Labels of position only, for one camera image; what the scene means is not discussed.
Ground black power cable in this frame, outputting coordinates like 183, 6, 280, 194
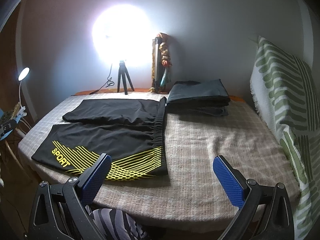
89, 64, 115, 95

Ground grey zebra striped trouser leg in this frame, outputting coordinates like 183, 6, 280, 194
86, 206, 150, 240

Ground beige checked bed cover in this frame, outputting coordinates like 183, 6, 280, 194
17, 91, 302, 225

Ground blue round side table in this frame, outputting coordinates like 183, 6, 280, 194
1, 109, 21, 140

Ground bright ring light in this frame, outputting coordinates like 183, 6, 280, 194
91, 3, 158, 70

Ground folded dark pants stack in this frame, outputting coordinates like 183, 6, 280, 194
166, 79, 231, 117

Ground black sport pants yellow stripes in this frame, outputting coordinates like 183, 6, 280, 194
31, 98, 168, 181

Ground knotted orange cloth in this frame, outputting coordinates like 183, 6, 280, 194
158, 33, 172, 90

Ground white gooseneck desk lamp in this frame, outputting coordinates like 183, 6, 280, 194
15, 67, 30, 122

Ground black tripod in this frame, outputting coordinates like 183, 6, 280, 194
117, 61, 135, 95

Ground green white patterned pillow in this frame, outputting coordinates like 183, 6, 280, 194
250, 36, 319, 239

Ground folded metal stand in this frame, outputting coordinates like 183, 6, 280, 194
151, 35, 162, 93

